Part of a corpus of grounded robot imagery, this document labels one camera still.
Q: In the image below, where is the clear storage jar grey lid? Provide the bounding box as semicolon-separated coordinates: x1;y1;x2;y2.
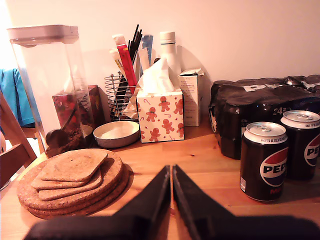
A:
6;24;97;159

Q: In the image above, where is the white bottle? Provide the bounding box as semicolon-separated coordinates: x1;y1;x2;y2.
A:
159;31;183;83

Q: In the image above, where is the black Pepsi Max multipack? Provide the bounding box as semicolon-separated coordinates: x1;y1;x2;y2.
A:
208;74;320;161

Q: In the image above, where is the small white carton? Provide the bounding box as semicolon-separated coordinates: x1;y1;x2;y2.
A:
177;67;205;127

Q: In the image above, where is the wire utensil holder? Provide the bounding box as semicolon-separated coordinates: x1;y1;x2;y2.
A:
104;71;141;122

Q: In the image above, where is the white paper sleeve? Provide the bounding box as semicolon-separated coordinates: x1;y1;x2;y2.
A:
137;48;150;76
109;48;125;76

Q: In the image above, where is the red chopstick packet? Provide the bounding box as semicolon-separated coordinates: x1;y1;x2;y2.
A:
116;43;138;88

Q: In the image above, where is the black Pepsi Max can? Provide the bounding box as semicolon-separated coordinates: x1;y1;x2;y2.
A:
239;121;289;202
280;109;320;181

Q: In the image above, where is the round cork mat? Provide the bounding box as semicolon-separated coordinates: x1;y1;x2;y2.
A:
21;159;128;216
16;148;125;211
24;164;131;221

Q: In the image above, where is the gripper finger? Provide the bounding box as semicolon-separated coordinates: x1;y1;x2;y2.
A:
172;163;237;240
112;164;172;240

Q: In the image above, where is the brown wooden scoop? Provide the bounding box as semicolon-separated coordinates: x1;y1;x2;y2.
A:
45;129;70;151

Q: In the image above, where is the blue cloth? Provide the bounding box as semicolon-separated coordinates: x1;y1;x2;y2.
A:
0;67;42;128

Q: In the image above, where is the black stick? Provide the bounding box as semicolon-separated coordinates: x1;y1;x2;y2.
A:
131;24;140;61
134;29;143;63

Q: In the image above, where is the red patterned box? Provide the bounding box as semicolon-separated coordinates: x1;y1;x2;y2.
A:
87;84;106;126
52;92;81;131

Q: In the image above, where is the wooden chair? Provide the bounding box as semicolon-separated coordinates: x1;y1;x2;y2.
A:
0;91;38;190

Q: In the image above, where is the gingerbread print tissue box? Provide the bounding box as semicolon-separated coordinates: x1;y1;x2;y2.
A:
136;87;185;144

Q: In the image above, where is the shallow grey dish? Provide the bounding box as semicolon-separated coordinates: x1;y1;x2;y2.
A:
92;120;140;149

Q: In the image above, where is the square cork coaster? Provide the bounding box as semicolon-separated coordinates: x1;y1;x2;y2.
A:
31;169;103;191
39;148;108;183
37;174;104;202

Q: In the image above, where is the black flat packet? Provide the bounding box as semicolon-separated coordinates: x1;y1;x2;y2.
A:
115;76;129;106

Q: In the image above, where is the white tissue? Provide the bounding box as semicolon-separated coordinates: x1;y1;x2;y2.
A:
137;57;176;97

